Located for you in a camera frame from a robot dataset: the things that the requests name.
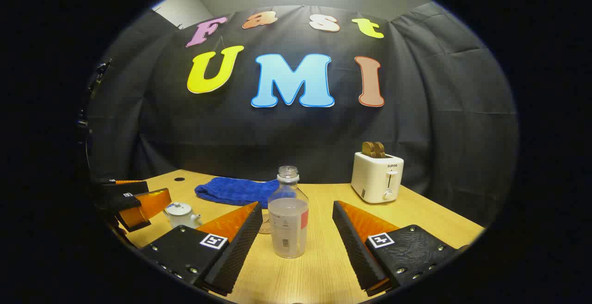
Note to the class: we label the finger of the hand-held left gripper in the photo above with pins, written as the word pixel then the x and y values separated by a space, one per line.
pixel 132 188
pixel 152 202

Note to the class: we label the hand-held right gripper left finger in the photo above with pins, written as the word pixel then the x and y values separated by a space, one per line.
pixel 236 253

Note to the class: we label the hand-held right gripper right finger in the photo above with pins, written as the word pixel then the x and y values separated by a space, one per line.
pixel 358 248

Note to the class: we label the white ceramic teacup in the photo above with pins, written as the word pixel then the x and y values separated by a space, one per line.
pixel 181 220

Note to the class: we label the round cork coaster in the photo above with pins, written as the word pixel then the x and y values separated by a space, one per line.
pixel 264 223

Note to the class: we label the clear plastic water bottle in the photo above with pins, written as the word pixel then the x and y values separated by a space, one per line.
pixel 288 225

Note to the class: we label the blue towel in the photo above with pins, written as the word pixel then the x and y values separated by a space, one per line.
pixel 236 192

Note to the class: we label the white toaster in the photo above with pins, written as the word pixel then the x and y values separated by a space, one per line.
pixel 374 179

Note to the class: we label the brown toast slice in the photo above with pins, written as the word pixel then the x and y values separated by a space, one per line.
pixel 380 150
pixel 368 149

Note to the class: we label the black backdrop cloth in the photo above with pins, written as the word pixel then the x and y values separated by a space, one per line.
pixel 300 133

